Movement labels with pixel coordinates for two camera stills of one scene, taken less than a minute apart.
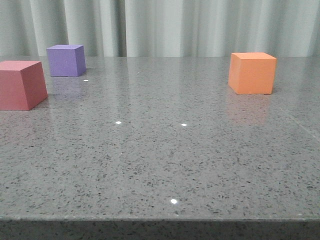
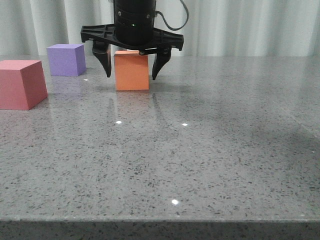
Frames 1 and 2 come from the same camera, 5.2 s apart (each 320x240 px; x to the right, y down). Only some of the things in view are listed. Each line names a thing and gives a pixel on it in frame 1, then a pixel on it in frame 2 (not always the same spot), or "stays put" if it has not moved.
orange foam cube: [252, 73] to [131, 70]
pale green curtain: [154, 28] stays put
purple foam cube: [67, 60] stays put
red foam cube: [22, 86] stays put
